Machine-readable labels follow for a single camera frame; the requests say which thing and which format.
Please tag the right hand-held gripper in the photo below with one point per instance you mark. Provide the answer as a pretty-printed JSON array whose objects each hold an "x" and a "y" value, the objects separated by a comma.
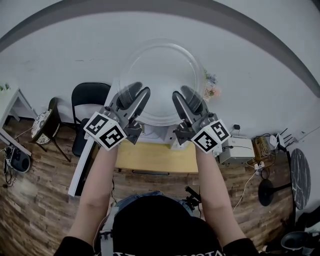
[{"x": 210, "y": 136}]

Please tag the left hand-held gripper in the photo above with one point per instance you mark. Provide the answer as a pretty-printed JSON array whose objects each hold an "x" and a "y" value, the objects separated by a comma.
[{"x": 105, "y": 131}]

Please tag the clear glass turntable plate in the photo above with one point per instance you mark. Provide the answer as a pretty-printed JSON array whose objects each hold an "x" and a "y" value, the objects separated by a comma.
[{"x": 162, "y": 72}]

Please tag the white microwave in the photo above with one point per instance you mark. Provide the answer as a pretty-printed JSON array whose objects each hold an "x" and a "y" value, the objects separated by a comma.
[{"x": 155, "y": 136}]

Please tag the person's left forearm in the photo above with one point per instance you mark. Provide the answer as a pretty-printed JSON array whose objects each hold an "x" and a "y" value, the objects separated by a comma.
[{"x": 97, "y": 187}]

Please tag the person's right forearm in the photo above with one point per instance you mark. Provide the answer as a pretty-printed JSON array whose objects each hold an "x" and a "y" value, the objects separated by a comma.
[{"x": 215, "y": 190}]

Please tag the pastel artificial flower bouquet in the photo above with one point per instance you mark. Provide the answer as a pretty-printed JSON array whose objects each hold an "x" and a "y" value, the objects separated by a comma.
[{"x": 212, "y": 86}]

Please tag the black folding chair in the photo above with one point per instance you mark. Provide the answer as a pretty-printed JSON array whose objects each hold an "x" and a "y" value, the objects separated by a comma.
[{"x": 87, "y": 100}]

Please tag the yellow wooden cabinet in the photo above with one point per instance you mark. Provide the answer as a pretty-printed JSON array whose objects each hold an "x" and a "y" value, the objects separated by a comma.
[{"x": 155, "y": 157}]

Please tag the white box appliance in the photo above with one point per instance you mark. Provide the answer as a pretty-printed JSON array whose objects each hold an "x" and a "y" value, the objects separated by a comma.
[{"x": 237, "y": 148}]

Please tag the white router with black antennas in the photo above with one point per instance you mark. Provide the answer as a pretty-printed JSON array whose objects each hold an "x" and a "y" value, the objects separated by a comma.
[{"x": 275, "y": 141}]

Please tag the white power strip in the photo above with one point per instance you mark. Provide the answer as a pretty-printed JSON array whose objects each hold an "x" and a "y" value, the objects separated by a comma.
[{"x": 259, "y": 165}]

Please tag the dark chair with floral cushion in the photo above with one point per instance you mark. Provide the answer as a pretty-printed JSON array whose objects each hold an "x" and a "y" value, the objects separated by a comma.
[{"x": 43, "y": 125}]

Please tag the person's blue jeans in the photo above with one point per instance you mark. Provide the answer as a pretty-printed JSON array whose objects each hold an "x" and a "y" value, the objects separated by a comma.
[{"x": 130, "y": 200}]

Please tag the white side table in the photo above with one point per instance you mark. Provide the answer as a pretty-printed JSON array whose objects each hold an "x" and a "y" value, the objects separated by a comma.
[{"x": 11, "y": 105}]

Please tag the person's black shirt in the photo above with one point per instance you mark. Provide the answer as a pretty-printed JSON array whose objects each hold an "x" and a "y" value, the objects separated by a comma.
[{"x": 162, "y": 227}]

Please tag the small green plant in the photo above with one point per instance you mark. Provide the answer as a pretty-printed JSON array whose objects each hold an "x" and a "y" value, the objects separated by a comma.
[{"x": 5, "y": 87}]

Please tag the round grey floor device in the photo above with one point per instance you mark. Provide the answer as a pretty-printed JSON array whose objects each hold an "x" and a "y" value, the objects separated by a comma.
[{"x": 21, "y": 162}]

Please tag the black round marble table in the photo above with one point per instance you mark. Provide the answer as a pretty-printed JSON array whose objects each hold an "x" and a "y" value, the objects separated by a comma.
[{"x": 300, "y": 177}]

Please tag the grey plastic bin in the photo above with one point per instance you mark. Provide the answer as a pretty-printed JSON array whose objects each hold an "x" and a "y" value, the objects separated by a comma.
[{"x": 295, "y": 241}]

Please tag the black wall plug adapter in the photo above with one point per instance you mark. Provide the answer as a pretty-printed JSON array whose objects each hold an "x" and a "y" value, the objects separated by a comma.
[{"x": 237, "y": 127}]

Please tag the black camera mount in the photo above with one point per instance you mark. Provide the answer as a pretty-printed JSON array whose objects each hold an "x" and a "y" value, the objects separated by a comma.
[{"x": 193, "y": 197}]

